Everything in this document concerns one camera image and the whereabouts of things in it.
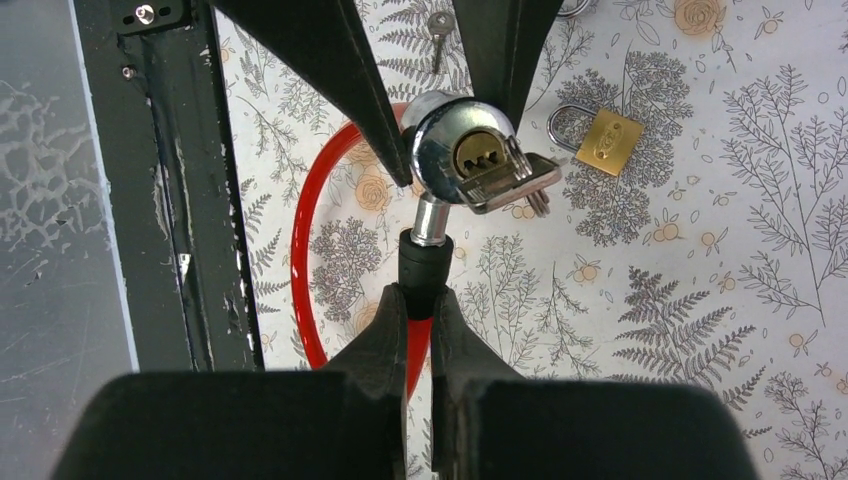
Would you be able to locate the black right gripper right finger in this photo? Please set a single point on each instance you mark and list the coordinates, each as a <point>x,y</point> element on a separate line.
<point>490,422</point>

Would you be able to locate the small brass padlock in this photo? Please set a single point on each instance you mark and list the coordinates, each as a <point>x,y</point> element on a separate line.
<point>572,9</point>

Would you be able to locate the large brass padlock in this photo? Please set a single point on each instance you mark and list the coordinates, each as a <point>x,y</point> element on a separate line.
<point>608,143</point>

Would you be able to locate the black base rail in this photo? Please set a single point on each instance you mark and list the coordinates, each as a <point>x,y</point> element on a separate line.
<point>157,93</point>

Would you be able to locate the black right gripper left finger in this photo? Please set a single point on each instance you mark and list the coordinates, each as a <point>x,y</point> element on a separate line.
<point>345,420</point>

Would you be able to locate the floral patterned mat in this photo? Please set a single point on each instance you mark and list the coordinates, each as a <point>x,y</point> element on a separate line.
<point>718,256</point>

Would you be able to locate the small silver key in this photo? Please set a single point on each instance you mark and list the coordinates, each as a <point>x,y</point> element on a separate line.
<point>440,25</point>

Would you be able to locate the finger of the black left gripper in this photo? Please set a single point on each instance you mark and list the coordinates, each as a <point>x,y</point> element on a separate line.
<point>502,42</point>
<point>325,43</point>

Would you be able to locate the red cable lock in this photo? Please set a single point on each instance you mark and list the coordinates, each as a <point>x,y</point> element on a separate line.
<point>457,159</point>

